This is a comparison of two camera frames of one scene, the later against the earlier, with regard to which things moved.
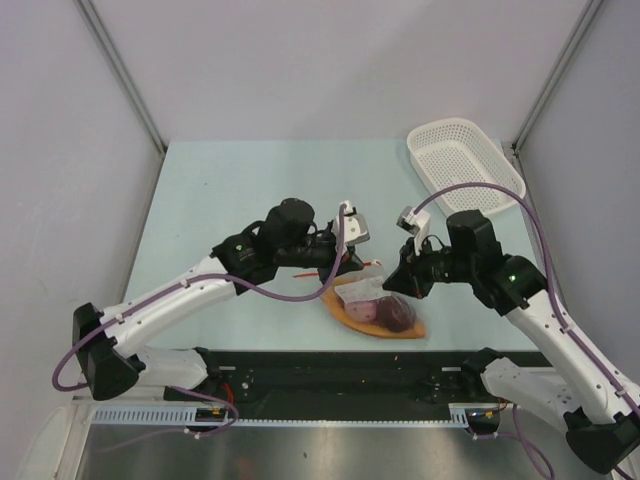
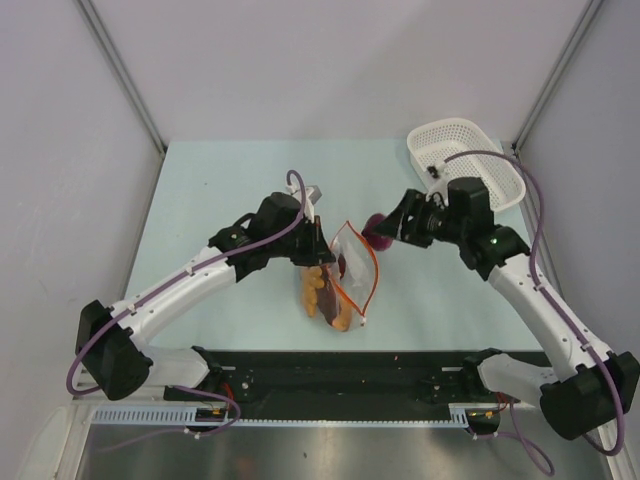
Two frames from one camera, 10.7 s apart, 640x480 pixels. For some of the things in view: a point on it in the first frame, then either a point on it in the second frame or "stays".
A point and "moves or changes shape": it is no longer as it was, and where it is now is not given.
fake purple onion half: [362, 311] -> [377, 241]
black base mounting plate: [335, 384] stays
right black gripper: [409, 278] -> [413, 204]
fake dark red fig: [394, 313] moves or changes shape
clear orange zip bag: [367, 299] -> [338, 293]
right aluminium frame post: [567, 51] stays
